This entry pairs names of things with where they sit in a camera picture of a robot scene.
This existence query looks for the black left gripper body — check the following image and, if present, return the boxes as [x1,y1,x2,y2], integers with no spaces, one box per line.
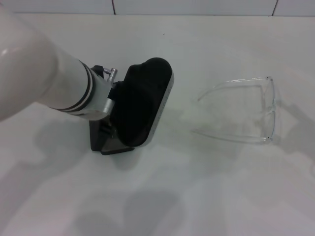
[107,81,125,123]

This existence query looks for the black glasses case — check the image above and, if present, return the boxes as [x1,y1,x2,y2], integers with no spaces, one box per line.
[89,118,136,156]

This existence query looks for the clear transparent glasses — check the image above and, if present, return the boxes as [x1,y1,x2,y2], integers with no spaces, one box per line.
[190,75,276,146]

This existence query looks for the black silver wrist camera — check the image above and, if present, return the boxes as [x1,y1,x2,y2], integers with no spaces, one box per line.
[114,57,176,148]

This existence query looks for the black cable with metal connector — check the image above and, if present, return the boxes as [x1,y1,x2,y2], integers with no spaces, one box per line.
[94,64,120,84]

